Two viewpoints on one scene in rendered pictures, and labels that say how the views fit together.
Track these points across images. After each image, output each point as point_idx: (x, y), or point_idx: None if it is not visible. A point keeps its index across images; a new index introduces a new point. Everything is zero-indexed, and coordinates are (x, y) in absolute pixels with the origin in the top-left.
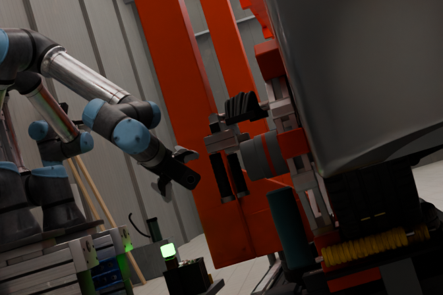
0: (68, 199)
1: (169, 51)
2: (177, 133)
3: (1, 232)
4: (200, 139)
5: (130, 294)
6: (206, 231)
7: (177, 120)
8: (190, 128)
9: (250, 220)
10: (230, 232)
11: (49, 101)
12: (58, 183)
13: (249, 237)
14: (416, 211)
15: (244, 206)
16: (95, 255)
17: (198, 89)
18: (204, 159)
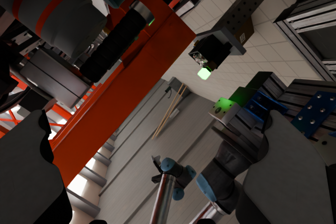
0: (219, 165)
1: (73, 156)
2: (125, 116)
3: None
4: (118, 98)
5: (258, 78)
6: (176, 56)
7: (116, 121)
8: (115, 109)
9: (151, 30)
10: (167, 39)
11: (157, 213)
12: (212, 181)
13: (162, 23)
14: None
15: (144, 40)
16: (320, 146)
17: (85, 121)
18: (130, 87)
